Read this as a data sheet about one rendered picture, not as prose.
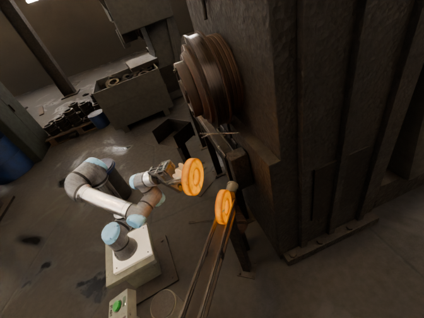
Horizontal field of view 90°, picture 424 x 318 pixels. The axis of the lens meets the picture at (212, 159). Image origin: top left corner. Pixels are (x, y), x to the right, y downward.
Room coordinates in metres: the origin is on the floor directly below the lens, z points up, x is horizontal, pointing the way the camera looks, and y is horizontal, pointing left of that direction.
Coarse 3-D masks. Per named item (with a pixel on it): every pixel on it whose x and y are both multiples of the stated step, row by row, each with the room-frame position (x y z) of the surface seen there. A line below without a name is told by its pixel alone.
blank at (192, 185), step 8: (192, 160) 0.69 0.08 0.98; (184, 168) 0.66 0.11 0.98; (192, 168) 0.66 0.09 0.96; (200, 168) 0.71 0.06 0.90; (184, 176) 0.63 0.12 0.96; (192, 176) 0.65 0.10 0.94; (200, 176) 0.70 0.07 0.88; (184, 184) 0.62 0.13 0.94; (192, 184) 0.63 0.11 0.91; (200, 184) 0.68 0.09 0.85; (192, 192) 0.61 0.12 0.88
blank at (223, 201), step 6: (222, 192) 0.65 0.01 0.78; (228, 192) 0.68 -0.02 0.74; (216, 198) 0.63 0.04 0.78; (222, 198) 0.62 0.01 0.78; (228, 198) 0.66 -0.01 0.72; (216, 204) 0.60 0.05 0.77; (222, 204) 0.60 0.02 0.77; (228, 204) 0.65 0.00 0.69; (216, 210) 0.59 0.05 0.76; (222, 210) 0.58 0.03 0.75; (228, 210) 0.63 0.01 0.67; (216, 216) 0.57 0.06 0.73; (222, 216) 0.57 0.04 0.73; (222, 222) 0.56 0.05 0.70
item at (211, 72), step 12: (192, 36) 1.08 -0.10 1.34; (192, 48) 0.97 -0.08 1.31; (204, 48) 0.97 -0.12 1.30; (204, 60) 0.93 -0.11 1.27; (204, 72) 0.89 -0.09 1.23; (216, 72) 0.90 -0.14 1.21; (216, 84) 0.88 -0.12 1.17; (216, 96) 0.87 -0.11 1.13; (216, 108) 0.86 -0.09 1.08; (228, 108) 0.89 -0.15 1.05; (216, 120) 0.91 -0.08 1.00
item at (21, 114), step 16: (0, 96) 3.76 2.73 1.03; (0, 112) 3.46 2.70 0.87; (16, 112) 3.77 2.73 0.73; (0, 128) 3.35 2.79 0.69; (16, 128) 3.47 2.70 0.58; (32, 128) 3.79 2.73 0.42; (16, 144) 3.35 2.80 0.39; (32, 144) 3.46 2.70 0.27; (48, 144) 3.81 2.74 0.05; (32, 160) 3.34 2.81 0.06
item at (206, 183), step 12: (168, 120) 1.71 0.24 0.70; (180, 120) 1.60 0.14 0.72; (156, 132) 1.61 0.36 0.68; (168, 132) 1.68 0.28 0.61; (180, 132) 1.44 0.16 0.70; (192, 132) 1.51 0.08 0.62; (168, 144) 1.50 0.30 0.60; (180, 144) 1.41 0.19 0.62; (180, 156) 1.54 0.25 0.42; (204, 180) 1.58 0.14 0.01
